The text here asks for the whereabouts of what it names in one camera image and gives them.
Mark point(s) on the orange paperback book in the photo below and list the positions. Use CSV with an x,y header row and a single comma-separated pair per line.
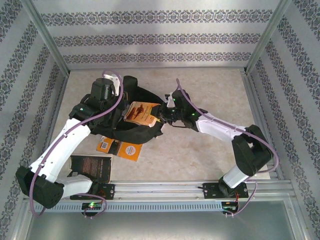
x,y
140,112

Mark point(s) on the black backpack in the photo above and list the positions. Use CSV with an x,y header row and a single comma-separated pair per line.
x,y
135,135

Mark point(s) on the orange book with barcode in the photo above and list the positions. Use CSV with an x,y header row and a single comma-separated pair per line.
x,y
125,150

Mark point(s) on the black paperback book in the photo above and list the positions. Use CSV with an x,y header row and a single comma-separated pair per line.
x,y
92,166

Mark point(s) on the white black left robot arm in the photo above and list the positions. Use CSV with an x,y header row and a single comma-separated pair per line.
x,y
62,145

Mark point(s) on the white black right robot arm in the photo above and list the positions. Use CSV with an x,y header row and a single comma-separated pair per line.
x,y
217,127

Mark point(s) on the left controller board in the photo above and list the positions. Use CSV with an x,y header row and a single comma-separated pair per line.
x,y
91,205

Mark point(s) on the controller board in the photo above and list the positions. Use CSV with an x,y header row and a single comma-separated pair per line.
x,y
228,206
91,205

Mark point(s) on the right controller board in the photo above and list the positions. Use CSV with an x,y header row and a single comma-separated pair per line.
x,y
228,206

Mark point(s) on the aluminium back rail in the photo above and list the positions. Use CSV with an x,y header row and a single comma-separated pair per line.
x,y
155,68

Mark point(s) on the aluminium side rail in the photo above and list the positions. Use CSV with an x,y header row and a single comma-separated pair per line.
x,y
56,110
261,120

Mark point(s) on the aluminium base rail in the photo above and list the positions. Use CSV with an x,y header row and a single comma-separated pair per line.
x,y
160,190

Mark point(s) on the aluminium frame post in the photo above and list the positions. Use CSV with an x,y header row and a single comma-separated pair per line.
x,y
268,35
45,35

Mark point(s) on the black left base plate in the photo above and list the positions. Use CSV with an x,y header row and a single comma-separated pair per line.
x,y
107,191

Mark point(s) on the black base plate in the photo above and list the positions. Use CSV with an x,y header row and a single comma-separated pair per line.
x,y
211,190
107,191

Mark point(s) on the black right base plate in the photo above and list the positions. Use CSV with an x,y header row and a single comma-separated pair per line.
x,y
211,190

